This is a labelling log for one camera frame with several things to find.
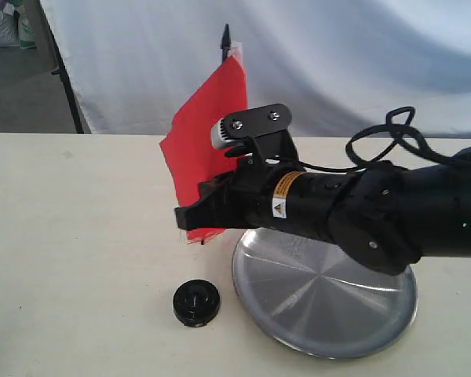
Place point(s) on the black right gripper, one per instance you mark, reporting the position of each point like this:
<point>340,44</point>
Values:
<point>282,197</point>

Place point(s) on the red flag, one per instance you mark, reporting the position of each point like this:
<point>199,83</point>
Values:
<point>187,149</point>

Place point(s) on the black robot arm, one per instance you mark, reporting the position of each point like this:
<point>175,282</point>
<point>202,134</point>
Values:
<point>384,219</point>

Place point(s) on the black round flag base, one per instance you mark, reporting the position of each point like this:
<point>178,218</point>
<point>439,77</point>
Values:
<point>196,303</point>

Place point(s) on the round stainless steel plate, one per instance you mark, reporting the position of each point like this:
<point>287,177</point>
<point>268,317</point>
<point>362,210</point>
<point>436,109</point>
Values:
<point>313,298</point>

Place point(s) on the white backdrop cloth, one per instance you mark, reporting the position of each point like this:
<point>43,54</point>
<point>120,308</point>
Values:
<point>338,65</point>

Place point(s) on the black backdrop stand pole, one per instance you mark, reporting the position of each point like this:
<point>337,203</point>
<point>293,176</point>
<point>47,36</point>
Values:
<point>61,72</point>

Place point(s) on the white sacks in background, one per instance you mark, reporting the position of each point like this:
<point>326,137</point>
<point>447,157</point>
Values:
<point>15,28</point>

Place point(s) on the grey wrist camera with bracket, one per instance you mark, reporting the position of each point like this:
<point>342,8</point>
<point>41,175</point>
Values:
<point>259,132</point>

